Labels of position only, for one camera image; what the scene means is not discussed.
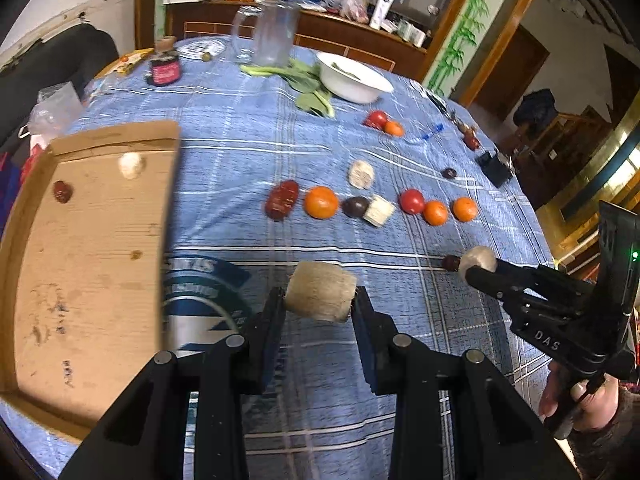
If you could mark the clear plastic bag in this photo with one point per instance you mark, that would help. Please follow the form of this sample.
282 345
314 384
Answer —
52 110

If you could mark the black leather sofa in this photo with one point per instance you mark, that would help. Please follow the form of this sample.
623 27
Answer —
55 60

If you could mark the small orange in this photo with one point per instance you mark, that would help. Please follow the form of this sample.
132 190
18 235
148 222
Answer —
393 128

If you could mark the dark bag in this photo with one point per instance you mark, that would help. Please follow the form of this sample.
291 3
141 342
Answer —
535 107

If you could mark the white bottle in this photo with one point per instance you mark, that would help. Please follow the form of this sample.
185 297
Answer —
380 10

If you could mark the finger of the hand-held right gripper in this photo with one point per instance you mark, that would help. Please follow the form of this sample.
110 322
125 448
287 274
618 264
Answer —
540 280
492 285

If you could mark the speckled white yam piece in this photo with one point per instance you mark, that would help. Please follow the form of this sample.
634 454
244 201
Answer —
361 174

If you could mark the dark jar with red label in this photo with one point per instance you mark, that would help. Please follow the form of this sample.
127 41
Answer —
162 67

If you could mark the wooden chair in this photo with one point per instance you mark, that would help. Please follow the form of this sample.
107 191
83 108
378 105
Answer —
570 140

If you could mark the shallow cardboard box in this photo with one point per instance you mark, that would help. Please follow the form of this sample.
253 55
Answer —
85 280

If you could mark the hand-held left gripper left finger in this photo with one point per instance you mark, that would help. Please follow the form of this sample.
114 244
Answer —
271 355

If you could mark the black box-shaped object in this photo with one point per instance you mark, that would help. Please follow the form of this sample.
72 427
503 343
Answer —
495 167

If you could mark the dark purple round fruit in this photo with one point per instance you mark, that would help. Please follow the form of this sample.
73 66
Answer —
354 206

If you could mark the dark brown date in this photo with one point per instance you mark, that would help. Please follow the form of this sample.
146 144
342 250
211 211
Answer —
450 173

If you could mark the wooden sideboard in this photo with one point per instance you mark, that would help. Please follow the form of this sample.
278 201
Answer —
320 27

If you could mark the person's right hand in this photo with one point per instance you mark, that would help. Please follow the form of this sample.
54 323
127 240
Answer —
597 402

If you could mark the long white yam piece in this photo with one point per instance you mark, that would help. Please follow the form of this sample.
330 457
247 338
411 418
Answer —
320 290

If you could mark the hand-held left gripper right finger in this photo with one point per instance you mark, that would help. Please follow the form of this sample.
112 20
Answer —
366 350

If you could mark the clear glass pitcher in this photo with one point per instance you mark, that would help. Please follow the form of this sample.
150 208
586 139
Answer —
267 35

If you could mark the red tomato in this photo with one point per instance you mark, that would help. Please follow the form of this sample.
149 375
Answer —
411 201
376 119

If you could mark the white bowl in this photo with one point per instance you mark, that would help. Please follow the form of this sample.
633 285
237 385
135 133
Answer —
352 77

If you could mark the person's right forearm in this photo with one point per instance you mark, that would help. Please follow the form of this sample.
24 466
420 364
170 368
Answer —
610 450

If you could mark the green leafy vegetable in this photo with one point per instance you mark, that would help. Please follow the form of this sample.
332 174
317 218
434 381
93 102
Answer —
305 87

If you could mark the large red date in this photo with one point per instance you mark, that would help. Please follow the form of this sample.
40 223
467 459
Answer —
281 200

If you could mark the blue checked tablecloth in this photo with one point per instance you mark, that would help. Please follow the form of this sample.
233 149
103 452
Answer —
240 150

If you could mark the short white yam piece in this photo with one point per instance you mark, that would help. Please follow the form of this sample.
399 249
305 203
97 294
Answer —
378 211

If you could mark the orange snack packet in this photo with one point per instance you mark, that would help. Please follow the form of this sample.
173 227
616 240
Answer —
127 61

